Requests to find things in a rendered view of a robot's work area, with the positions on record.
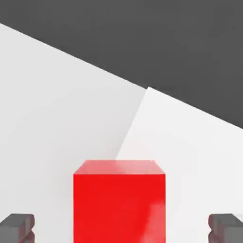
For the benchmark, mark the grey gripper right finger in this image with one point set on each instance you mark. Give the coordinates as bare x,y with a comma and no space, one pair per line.
226,229

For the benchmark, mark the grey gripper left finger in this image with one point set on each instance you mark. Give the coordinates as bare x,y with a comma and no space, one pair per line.
16,228

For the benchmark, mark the small red cube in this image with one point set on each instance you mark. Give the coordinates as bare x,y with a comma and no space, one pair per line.
119,205

